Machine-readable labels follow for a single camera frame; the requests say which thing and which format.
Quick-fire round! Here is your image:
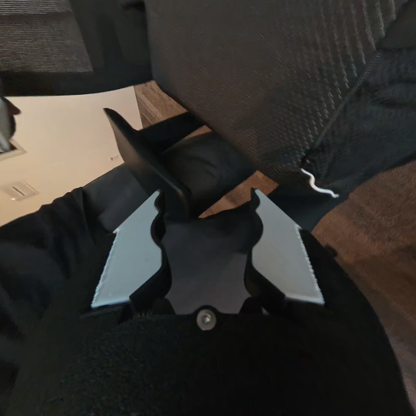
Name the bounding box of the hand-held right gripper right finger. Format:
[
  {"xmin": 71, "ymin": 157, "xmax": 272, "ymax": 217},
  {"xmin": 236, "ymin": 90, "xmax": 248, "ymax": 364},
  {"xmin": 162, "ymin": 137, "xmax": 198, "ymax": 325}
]
[{"xmin": 244, "ymin": 188, "xmax": 325, "ymax": 307}]

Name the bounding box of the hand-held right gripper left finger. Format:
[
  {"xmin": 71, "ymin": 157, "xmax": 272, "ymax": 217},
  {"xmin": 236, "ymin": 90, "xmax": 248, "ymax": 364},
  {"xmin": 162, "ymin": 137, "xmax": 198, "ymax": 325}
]
[{"xmin": 90, "ymin": 189, "xmax": 172, "ymax": 309}]

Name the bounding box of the person's black jacket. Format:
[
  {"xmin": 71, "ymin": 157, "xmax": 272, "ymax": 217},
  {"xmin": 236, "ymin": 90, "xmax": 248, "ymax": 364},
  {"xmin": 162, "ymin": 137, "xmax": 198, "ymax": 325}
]
[{"xmin": 0, "ymin": 187, "xmax": 130, "ymax": 416}]

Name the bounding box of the ceiling air vent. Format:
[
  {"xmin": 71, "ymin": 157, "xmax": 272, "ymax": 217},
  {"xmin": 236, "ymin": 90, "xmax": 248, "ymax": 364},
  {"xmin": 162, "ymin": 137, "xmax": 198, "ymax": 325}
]
[
  {"xmin": 0, "ymin": 140, "xmax": 27, "ymax": 162},
  {"xmin": 0, "ymin": 180, "xmax": 40, "ymax": 202}
]

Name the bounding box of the black mesh office chair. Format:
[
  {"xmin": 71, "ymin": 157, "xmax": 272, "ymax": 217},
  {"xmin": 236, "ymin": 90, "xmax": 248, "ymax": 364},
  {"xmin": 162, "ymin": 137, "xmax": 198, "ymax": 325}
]
[{"xmin": 145, "ymin": 0, "xmax": 416, "ymax": 199}]

